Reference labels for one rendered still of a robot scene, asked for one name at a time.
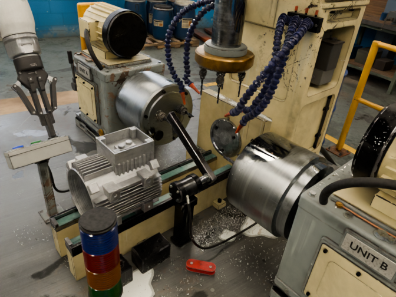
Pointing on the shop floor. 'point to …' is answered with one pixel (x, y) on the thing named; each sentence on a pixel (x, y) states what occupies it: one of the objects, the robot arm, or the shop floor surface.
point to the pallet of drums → (163, 20)
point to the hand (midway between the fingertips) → (48, 125)
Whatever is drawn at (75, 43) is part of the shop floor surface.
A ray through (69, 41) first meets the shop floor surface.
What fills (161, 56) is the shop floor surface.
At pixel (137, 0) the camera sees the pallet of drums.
